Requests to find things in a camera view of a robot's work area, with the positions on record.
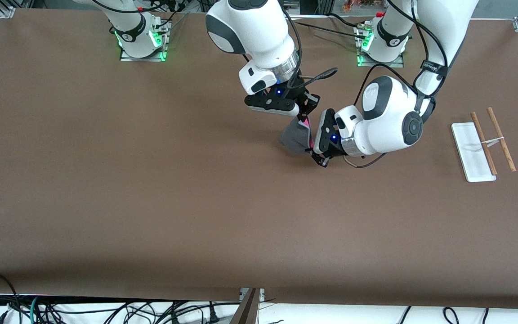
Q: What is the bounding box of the grey and pink towel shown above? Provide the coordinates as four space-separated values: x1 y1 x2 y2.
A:
279 118 316 156

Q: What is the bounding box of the white rack with wooden bars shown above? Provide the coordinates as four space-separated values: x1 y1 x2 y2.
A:
451 107 517 183

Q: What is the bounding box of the dark support beam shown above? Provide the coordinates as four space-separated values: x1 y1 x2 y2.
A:
230 288 260 324

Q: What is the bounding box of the thin black table cable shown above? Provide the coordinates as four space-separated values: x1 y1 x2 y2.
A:
299 22 367 40

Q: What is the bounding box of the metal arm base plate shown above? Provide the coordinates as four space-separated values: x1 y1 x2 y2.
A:
120 20 167 62
357 25 404 68

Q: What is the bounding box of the thick black table cable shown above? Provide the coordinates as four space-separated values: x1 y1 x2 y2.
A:
328 13 365 27

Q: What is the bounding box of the black cable with plug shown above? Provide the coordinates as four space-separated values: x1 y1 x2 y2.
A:
198 302 221 324

